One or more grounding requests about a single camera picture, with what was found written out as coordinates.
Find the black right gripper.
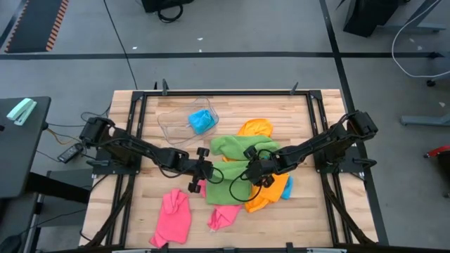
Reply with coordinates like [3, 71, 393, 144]
[245, 158, 281, 188]

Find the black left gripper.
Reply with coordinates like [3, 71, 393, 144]
[188, 157, 214, 193]

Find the orange microfiber towel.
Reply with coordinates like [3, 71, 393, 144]
[238, 118, 274, 138]
[221, 156, 290, 214]

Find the green microfiber towel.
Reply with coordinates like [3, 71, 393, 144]
[210, 135, 281, 162]
[206, 160, 252, 206]

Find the pink microfiber towel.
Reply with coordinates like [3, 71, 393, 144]
[198, 179, 243, 232]
[149, 188, 193, 249]

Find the clear plastic bin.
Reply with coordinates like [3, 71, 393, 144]
[157, 96, 220, 147]

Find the blue microfiber towel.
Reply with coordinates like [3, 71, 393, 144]
[281, 175, 294, 200]
[188, 109, 217, 136]

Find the black power adapter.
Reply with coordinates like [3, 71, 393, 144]
[57, 143, 84, 164]

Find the grey desk foot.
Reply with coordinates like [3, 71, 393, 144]
[400, 114, 450, 127]

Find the red and black stool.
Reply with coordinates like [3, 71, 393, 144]
[423, 144, 450, 197]

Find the black side table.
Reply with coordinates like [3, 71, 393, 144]
[0, 96, 52, 200]

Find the black equipment box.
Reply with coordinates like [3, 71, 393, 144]
[141, 0, 194, 13]

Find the mint green stapler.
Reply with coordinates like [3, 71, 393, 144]
[6, 97, 38, 127]

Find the black cabinet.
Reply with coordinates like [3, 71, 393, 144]
[342, 0, 400, 38]

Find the grey desk leg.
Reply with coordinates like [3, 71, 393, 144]
[382, 0, 447, 33]

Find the black mat with orange edge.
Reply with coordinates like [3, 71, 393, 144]
[3, 0, 70, 53]

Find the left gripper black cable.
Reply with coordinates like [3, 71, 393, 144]
[207, 167, 225, 185]

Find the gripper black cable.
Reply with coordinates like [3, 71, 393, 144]
[229, 171, 263, 203]
[207, 167, 225, 185]

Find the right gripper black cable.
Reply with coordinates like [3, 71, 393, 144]
[229, 171, 263, 203]

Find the yellow cable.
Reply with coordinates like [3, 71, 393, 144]
[47, 126, 77, 145]

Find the long black floor cable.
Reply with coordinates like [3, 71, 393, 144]
[103, 0, 139, 91]

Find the black cable loop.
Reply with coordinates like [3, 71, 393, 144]
[157, 3, 184, 24]

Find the white floor cable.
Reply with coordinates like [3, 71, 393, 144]
[391, 0, 450, 79]

